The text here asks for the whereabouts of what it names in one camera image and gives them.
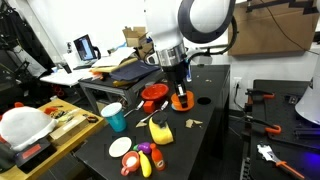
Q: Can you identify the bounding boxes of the large cardboard sheet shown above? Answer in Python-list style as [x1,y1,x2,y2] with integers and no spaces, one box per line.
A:
[227,0,320,57]

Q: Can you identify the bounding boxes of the orange handled clamp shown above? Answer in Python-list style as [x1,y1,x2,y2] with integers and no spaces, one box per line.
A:
[229,114,283,136]
[245,88,277,105]

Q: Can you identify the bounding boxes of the red cube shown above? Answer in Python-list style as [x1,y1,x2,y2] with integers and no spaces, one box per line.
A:
[142,100,157,115]

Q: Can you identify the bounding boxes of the white wall outlet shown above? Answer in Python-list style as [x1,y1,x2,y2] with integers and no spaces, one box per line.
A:
[232,76,243,90]

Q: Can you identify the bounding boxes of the orange plastic bowl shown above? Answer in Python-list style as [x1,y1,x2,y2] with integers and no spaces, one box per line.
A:
[170,90,196,112]

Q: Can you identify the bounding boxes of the orange handled wrench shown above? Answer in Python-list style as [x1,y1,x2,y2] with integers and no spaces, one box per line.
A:
[256,143,306,180]

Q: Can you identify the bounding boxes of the pink toy cup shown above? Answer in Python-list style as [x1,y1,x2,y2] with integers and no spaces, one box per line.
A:
[120,150,141,177]

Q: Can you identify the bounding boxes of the yellow wooden table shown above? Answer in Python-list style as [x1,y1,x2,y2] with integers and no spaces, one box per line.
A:
[0,97,108,180]

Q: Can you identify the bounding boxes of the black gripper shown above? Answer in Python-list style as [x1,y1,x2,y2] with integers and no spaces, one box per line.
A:
[161,60,192,109]

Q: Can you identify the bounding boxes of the purple toy eggplant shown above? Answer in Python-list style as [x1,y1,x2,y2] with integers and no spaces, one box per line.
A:
[132,141,153,155]

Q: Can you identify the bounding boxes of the black scale with red panel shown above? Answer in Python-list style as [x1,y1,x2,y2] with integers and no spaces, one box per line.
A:
[13,137,58,175]

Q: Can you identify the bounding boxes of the small open cardboard box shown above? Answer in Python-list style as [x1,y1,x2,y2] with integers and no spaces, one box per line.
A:
[121,26,150,48]

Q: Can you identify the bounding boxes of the small white plate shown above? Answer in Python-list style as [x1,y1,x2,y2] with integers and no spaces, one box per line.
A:
[108,136,133,159]

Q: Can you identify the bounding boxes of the red bowl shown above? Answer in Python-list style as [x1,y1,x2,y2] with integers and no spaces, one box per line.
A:
[140,83,170,102]

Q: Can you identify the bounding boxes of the tan paper scrap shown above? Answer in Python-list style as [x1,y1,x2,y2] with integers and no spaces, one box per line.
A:
[184,118,204,130]

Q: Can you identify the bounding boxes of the open laptop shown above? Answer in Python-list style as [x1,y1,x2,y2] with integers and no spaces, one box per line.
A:
[72,33,102,63]

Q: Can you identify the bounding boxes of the metal spoon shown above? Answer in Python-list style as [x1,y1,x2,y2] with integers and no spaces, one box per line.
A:
[123,100,146,118]

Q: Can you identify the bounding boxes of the wooden block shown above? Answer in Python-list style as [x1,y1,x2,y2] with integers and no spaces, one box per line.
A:
[48,114,90,141]

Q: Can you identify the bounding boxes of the metal utensil with white handle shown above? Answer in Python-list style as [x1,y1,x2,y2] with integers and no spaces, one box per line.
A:
[139,100,170,124]

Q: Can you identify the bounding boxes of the teal plastic cup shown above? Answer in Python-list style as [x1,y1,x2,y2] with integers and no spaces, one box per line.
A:
[100,102,128,133]

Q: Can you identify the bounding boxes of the yellow toy banana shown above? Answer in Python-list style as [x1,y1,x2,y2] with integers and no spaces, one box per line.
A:
[137,150,153,179]

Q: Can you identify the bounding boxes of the orange toy bottle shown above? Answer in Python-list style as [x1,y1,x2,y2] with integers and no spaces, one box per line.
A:
[149,142,166,172]

